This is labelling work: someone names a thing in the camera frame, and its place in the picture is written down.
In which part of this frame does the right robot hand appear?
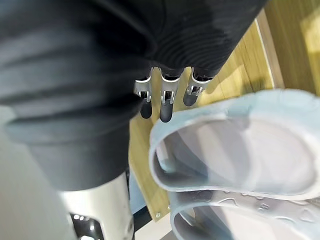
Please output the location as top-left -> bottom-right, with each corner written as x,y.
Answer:
0,0 -> 271,240

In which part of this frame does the light blue slipper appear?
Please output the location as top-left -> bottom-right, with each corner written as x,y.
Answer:
169,189 -> 320,240
148,88 -> 320,201

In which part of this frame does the wooden shoe rack shelf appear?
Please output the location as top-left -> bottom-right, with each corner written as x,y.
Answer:
127,0 -> 320,223

